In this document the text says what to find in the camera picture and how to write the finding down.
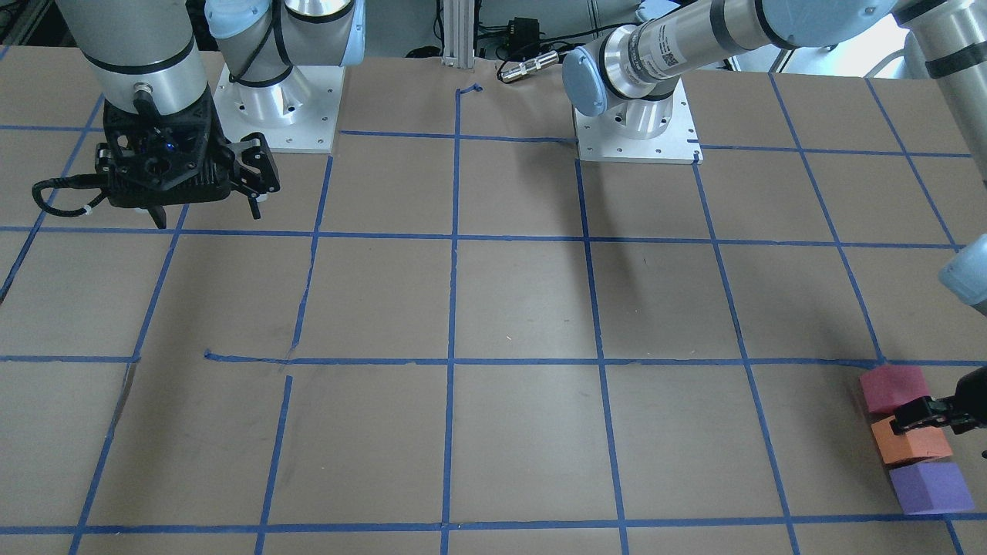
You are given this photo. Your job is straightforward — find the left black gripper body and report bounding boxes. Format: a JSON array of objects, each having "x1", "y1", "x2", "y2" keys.
[{"x1": 953, "y1": 366, "x2": 986, "y2": 432}]

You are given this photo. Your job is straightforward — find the aluminium frame post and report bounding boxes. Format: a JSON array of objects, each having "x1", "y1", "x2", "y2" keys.
[{"x1": 440, "y1": 0, "x2": 477, "y2": 71}]

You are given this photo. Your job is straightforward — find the purple foam block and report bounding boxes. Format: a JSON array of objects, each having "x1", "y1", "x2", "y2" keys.
[{"x1": 889, "y1": 462, "x2": 975, "y2": 514}]

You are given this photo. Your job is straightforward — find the pink foam block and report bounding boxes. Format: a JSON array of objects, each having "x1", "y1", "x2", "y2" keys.
[{"x1": 859, "y1": 365, "x2": 931, "y2": 415}]

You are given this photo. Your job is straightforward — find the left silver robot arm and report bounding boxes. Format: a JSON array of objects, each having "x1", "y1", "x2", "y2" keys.
[{"x1": 563, "y1": 1, "x2": 985, "y2": 373}]

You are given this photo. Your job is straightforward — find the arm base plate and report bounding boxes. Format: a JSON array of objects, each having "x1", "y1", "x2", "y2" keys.
[
  {"x1": 572, "y1": 81, "x2": 704, "y2": 165},
  {"x1": 213, "y1": 66, "x2": 346, "y2": 153}
]

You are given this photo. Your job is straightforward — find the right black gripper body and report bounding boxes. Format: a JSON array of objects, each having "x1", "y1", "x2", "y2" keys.
[{"x1": 103, "y1": 90, "x2": 231, "y2": 210}]

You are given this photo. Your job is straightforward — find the orange foam block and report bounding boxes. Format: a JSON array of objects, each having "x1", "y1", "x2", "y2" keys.
[{"x1": 871, "y1": 417, "x2": 953, "y2": 466}]

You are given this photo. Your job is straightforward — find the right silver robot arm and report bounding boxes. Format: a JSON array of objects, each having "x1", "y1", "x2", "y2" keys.
[{"x1": 31, "y1": 1, "x2": 366, "y2": 229}]

